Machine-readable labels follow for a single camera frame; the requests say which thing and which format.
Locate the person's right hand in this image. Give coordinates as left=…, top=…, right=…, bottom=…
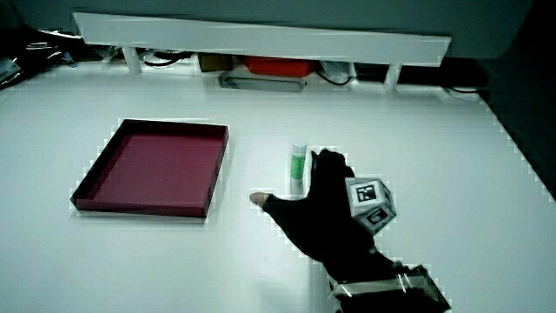
left=248, top=149, right=398, bottom=282

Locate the green and white glue stick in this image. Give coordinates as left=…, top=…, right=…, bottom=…
left=288, top=141, right=308, bottom=196

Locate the grey flat device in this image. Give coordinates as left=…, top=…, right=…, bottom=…
left=218, top=71, right=308, bottom=93

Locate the orange box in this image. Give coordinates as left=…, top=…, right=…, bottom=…
left=242, top=56, right=317, bottom=79

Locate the dark red shallow tray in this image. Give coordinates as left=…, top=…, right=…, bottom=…
left=69, top=118, right=230, bottom=219

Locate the white raised shelf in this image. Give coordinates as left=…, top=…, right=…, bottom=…
left=71, top=11, right=453, bottom=90

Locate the brown box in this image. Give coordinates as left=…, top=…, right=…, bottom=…
left=198, top=52, right=234, bottom=73

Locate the black shiny bag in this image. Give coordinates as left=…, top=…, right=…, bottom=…
left=0, top=25, right=79, bottom=90

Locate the black cable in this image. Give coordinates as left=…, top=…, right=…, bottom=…
left=142, top=50, right=195, bottom=68
left=314, top=69, right=355, bottom=87

